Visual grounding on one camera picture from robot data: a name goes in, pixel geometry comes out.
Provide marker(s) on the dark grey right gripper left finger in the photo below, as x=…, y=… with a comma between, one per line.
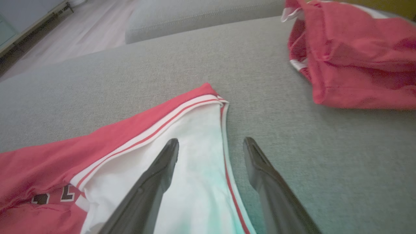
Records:
x=146, y=201

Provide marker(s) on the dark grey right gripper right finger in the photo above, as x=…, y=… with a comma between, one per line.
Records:
x=276, y=201

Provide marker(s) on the red Bulls basketball jersey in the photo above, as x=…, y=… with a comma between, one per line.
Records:
x=48, y=162

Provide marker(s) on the red shorts white trim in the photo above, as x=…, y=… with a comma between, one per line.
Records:
x=357, y=65

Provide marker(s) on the large grey sofa seat cushion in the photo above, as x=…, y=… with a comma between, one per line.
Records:
x=325, y=162

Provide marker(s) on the pale green TV cabinet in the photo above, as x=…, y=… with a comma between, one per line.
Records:
x=6, y=32

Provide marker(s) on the wide yellow sofa backrest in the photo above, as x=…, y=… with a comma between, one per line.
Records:
x=390, y=6

